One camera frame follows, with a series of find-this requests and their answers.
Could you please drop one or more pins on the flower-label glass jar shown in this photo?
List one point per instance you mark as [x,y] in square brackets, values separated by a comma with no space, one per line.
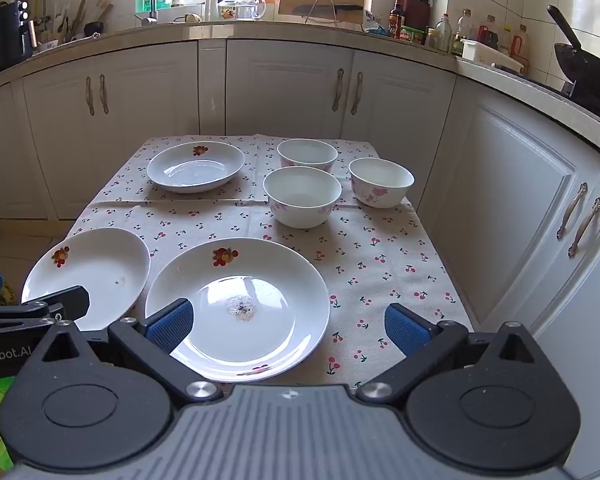
[227,10]

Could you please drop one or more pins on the dark sauce bottle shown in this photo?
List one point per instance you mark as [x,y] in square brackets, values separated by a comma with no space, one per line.
[397,20]

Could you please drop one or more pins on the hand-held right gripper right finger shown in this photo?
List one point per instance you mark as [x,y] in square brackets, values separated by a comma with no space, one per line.
[405,330]

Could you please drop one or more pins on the blue white plastic bag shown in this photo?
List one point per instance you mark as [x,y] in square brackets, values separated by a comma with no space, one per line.
[375,25]

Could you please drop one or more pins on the glass pitcher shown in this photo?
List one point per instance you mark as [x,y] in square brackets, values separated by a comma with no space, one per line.
[250,9]

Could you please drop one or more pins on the grey stone kitchen countertop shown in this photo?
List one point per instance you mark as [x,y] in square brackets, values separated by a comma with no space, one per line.
[260,31]

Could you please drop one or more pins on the dark red knife block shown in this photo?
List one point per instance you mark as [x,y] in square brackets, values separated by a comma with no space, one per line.
[417,12]

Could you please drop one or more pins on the white pink-flower bowl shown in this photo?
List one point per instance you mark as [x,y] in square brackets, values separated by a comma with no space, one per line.
[302,195]
[380,180]
[307,152]

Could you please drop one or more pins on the black wok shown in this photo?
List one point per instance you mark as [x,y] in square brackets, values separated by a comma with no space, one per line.
[590,67]

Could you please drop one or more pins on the cherry-print tablecloth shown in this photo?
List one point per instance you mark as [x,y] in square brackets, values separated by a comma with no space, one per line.
[380,280]

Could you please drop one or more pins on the kitchen utensils in holder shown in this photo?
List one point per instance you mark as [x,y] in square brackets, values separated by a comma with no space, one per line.
[62,25]

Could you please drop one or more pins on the black gas stove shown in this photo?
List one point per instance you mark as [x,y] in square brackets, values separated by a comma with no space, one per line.
[597,107]

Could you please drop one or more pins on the white cabinet door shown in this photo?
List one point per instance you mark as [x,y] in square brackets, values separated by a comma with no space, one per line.
[405,100]
[595,335]
[150,90]
[505,185]
[280,85]
[55,150]

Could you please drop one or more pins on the white plastic container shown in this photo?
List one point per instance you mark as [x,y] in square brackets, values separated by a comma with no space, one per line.
[485,52]

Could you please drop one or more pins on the cooking oil bottle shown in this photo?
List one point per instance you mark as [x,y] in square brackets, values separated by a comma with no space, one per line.
[520,42]

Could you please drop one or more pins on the white fruit-print plate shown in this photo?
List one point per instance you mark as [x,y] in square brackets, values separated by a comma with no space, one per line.
[260,280]
[195,172]
[100,265]

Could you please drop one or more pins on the black bowl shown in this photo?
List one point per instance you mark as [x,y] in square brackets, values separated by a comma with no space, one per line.
[94,27]

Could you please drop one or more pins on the clear plastic bottle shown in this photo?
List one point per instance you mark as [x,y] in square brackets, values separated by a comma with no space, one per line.
[444,35]
[464,27]

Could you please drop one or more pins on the dark kitchen cleaver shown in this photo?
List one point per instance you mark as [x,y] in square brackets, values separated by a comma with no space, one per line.
[350,9]

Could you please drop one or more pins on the white cabinet filler panel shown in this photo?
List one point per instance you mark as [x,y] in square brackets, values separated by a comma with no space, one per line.
[212,90]

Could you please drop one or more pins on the dark liquid bottle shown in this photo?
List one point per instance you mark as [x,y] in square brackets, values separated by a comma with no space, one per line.
[489,35]

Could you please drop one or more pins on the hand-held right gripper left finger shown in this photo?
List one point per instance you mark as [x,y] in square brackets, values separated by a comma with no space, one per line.
[170,325]

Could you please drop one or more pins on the black countertop appliance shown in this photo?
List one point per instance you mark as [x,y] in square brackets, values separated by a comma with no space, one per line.
[7,40]

